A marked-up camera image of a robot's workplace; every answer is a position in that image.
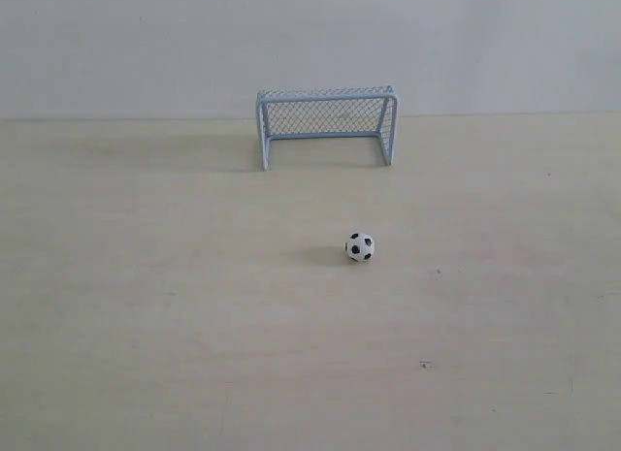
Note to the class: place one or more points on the small white soccer goal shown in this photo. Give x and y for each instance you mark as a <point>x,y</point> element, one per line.
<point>299,114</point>

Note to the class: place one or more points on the black and white soccer ball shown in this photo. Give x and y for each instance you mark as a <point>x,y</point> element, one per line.
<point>360,247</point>

